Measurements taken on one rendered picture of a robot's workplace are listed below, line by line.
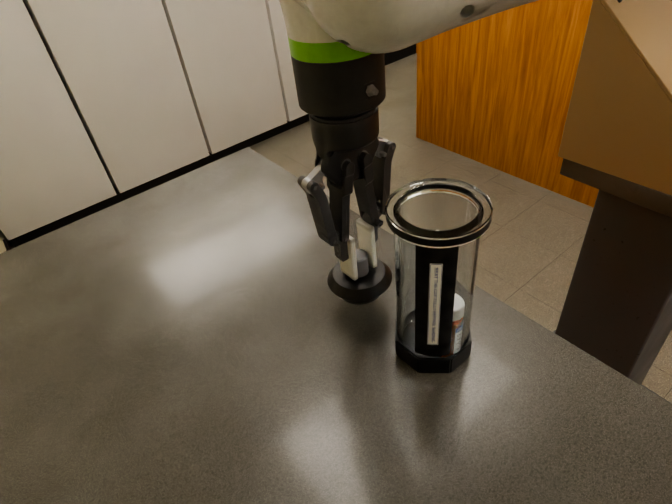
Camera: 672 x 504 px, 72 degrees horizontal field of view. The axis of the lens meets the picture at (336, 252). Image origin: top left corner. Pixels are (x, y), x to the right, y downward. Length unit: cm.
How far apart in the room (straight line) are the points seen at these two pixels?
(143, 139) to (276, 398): 251
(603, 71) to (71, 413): 98
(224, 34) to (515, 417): 278
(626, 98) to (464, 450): 66
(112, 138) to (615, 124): 252
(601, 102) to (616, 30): 12
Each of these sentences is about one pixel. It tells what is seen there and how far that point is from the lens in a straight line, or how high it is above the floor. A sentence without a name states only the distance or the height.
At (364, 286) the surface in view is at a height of 101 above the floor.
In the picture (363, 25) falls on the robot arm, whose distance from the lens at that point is 32.
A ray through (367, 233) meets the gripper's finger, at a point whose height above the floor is 107.
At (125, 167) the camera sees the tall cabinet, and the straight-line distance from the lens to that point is 302.
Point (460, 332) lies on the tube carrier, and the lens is 58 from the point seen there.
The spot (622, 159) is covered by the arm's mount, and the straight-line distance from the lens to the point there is 101.
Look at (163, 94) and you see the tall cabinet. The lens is 298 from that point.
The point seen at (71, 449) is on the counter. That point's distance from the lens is 69.
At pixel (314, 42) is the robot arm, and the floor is 133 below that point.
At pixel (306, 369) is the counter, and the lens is 63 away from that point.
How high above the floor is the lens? 145
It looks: 40 degrees down
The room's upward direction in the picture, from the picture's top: 8 degrees counter-clockwise
